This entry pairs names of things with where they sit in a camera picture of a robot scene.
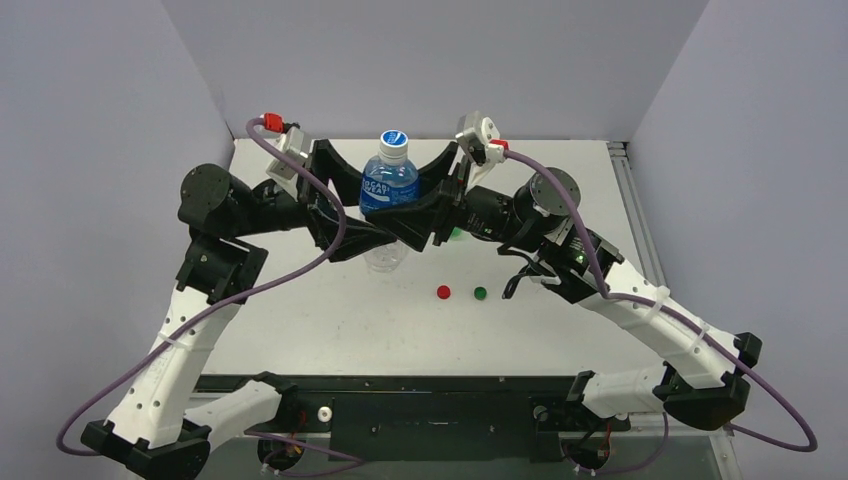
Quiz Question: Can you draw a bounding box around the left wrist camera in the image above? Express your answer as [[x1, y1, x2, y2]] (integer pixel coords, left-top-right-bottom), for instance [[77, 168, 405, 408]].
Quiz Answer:
[[262, 112, 313, 198]]

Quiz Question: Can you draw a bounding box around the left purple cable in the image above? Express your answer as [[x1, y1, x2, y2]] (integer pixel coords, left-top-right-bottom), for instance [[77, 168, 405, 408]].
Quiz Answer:
[[54, 117, 348, 458]]

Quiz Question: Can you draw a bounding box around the white blue bottle cap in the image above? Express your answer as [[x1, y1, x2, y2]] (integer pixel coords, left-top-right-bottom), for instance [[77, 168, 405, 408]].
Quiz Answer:
[[377, 129, 408, 166]]

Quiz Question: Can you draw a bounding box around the blue label small bottle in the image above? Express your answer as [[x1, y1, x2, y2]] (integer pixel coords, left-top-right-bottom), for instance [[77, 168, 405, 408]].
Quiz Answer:
[[359, 148, 420, 273]]

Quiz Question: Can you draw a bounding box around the purple cable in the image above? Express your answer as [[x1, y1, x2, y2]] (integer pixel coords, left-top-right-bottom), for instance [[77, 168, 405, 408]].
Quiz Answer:
[[503, 149, 819, 454], [54, 117, 348, 458]]

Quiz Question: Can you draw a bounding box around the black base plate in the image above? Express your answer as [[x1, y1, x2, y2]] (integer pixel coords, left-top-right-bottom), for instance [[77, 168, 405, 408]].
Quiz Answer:
[[192, 374, 631, 465]]

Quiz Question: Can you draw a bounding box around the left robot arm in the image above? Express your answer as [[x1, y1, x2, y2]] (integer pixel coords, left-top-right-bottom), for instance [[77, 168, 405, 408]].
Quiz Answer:
[[80, 139, 388, 479]]

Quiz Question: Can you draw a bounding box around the red bottle cap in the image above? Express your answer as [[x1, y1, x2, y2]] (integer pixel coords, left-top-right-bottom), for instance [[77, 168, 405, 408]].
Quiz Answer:
[[436, 285, 451, 299]]

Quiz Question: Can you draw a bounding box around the aluminium frame rail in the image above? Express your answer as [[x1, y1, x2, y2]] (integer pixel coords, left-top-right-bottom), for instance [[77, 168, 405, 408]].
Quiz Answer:
[[607, 141, 743, 480]]

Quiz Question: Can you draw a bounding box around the green bottle cap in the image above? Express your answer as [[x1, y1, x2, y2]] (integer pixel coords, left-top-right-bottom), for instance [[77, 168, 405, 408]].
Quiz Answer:
[[473, 286, 487, 301]]

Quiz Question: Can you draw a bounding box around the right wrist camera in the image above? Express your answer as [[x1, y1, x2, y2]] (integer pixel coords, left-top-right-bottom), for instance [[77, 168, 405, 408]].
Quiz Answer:
[[454, 110, 508, 189]]

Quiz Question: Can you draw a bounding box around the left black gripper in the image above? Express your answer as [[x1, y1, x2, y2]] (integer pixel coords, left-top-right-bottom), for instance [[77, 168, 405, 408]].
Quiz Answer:
[[232, 143, 394, 256]]

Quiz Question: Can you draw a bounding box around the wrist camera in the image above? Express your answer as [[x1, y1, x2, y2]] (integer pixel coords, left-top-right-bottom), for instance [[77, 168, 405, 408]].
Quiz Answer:
[[454, 110, 508, 189], [262, 112, 313, 198]]

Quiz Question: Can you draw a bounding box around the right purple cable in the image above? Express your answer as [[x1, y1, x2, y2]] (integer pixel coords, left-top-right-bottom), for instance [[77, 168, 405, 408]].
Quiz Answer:
[[503, 149, 819, 454]]

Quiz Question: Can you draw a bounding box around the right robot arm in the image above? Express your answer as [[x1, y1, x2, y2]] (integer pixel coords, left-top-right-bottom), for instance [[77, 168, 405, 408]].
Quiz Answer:
[[366, 141, 762, 431]]

